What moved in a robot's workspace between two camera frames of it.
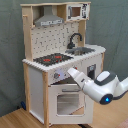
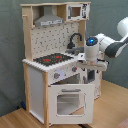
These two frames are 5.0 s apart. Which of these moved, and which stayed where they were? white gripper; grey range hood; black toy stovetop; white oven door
Moved: white gripper
Stayed: grey range hood; white oven door; black toy stovetop
